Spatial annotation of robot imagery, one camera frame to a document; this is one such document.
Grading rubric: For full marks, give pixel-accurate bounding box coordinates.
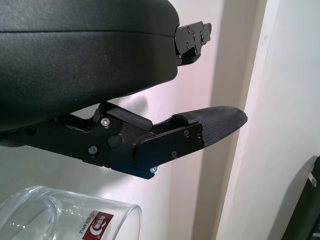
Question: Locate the black background object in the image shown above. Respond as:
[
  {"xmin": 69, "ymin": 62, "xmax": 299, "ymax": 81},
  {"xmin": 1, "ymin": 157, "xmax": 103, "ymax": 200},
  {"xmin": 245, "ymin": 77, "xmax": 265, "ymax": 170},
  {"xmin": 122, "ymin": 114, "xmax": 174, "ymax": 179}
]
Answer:
[{"xmin": 291, "ymin": 154, "xmax": 320, "ymax": 240}]

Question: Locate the clear glass cup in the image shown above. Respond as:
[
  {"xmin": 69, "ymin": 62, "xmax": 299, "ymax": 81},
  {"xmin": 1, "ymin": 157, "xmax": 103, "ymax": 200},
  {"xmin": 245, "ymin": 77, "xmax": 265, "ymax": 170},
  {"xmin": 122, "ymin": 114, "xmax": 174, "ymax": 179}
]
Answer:
[{"xmin": 0, "ymin": 185, "xmax": 143, "ymax": 240}]

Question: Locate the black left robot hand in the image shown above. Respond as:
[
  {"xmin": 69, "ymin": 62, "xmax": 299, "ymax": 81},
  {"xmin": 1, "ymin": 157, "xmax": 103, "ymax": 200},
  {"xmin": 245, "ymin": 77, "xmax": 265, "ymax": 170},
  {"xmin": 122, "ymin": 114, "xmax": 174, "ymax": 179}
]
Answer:
[{"xmin": 0, "ymin": 0, "xmax": 248, "ymax": 180}]

